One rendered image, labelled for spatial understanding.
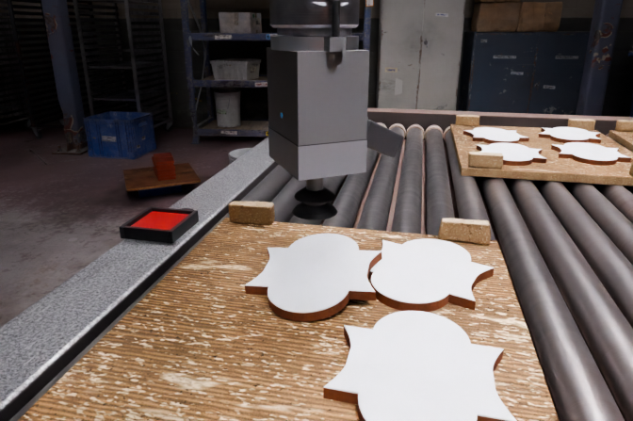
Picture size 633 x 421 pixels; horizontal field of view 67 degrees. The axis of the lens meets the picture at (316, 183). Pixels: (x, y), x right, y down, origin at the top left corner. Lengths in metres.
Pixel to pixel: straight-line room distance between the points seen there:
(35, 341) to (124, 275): 0.12
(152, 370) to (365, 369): 0.16
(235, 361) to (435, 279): 0.21
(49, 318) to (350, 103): 0.35
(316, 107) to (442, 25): 4.63
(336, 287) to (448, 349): 0.12
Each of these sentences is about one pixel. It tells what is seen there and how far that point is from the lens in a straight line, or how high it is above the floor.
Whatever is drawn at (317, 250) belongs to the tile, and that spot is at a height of 0.95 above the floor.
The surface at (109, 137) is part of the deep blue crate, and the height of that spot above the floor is 0.20.
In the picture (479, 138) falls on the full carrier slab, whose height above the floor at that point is 0.94.
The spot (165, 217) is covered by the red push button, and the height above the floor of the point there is 0.93.
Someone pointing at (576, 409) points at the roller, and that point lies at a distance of 0.43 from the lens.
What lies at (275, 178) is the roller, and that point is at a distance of 0.87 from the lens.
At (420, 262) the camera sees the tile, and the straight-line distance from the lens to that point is 0.52.
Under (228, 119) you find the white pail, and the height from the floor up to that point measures 0.23.
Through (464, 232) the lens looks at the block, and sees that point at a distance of 0.59.
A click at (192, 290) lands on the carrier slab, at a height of 0.94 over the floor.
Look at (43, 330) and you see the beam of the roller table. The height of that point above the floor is 0.92.
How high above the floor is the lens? 1.18
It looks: 18 degrees down
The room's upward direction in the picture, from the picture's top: straight up
